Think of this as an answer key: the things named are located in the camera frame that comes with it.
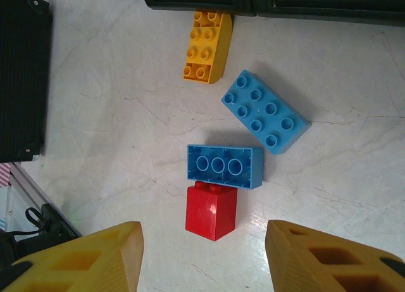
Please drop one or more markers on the long curved yellow lego brick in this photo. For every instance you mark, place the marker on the long curved yellow lego brick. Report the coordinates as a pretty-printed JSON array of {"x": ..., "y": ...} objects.
[{"x": 205, "y": 45}]

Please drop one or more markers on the red square lego brick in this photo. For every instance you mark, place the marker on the red square lego brick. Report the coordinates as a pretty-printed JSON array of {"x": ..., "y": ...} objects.
[{"x": 210, "y": 213}]

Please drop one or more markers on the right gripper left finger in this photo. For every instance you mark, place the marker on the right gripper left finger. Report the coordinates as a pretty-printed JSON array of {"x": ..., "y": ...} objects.
[{"x": 79, "y": 266}]

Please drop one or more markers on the long aluminium base rail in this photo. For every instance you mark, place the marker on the long aluminium base rail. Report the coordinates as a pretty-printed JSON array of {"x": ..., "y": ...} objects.
[{"x": 34, "y": 190}]

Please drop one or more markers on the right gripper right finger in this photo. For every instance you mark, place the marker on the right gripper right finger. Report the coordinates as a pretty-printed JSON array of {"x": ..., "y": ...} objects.
[{"x": 332, "y": 266}]

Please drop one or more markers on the blue lego brick studs up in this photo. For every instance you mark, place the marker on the blue lego brick studs up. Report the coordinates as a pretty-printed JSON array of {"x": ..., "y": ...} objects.
[{"x": 262, "y": 111}]

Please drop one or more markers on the blue lego brick upside down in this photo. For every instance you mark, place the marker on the blue lego brick upside down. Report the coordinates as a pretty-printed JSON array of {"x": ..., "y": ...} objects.
[{"x": 221, "y": 165}]

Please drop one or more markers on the left black mount plate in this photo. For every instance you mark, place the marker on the left black mount plate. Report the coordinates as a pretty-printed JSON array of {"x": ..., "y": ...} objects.
[{"x": 60, "y": 220}]

